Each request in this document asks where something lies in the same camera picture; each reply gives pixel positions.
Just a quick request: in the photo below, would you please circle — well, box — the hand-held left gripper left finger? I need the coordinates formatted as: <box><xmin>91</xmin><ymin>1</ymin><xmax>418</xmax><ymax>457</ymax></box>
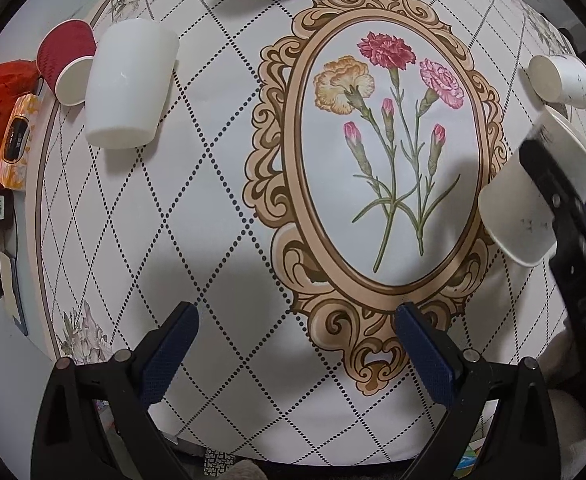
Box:
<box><xmin>30</xmin><ymin>302</ymin><xmax>200</xmax><ymax>480</ymax></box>

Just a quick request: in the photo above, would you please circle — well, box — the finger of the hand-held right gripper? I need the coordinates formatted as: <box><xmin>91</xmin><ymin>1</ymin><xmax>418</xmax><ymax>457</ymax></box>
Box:
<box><xmin>518</xmin><ymin>124</ymin><xmax>586</xmax><ymax>281</ymax></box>

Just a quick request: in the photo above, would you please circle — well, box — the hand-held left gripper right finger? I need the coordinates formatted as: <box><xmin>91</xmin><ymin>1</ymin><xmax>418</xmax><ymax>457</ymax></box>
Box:
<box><xmin>395</xmin><ymin>302</ymin><xmax>565</xmax><ymax>480</ymax></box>

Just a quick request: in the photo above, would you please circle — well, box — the speckled white paper cup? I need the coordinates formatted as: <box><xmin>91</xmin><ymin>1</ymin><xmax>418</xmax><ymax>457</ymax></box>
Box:
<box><xmin>478</xmin><ymin>105</ymin><xmax>586</xmax><ymax>268</ymax></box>

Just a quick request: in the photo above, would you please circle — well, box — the small white paper cup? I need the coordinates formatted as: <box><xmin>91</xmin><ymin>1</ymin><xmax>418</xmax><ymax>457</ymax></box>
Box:
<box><xmin>528</xmin><ymin>53</ymin><xmax>586</xmax><ymax>109</ymax></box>

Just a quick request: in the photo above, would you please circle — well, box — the large white plastic cup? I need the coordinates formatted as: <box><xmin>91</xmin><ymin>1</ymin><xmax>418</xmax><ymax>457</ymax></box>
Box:
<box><xmin>85</xmin><ymin>18</ymin><xmax>181</xmax><ymax>150</ymax></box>

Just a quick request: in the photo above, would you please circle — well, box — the red ribbed paper cup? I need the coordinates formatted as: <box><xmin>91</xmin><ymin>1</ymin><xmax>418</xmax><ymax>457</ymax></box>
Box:
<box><xmin>36</xmin><ymin>19</ymin><xmax>98</xmax><ymax>107</ymax></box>

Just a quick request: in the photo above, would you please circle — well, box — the beige fuzzy cloth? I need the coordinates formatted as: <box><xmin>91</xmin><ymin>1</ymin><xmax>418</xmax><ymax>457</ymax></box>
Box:
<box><xmin>540</xmin><ymin>327</ymin><xmax>586</xmax><ymax>463</ymax></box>

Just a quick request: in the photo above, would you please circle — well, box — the black white patterned box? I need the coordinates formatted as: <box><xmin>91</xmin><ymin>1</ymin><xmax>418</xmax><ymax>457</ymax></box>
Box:
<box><xmin>203</xmin><ymin>449</ymin><xmax>238</xmax><ymax>480</ymax></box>

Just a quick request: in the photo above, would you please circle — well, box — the floral printed tablecloth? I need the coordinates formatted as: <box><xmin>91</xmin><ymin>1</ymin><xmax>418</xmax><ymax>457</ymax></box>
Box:
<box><xmin>35</xmin><ymin>0</ymin><xmax>586</xmax><ymax>466</ymax></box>

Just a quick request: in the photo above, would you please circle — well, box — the white flat device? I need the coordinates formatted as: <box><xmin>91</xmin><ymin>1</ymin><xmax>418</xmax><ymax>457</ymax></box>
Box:
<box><xmin>0</xmin><ymin>250</ymin><xmax>29</xmax><ymax>337</ymax></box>

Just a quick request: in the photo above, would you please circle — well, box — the yellow tissue packet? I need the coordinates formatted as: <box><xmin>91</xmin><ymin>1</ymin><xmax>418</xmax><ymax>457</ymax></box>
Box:
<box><xmin>0</xmin><ymin>94</ymin><xmax>42</xmax><ymax>192</ymax></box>

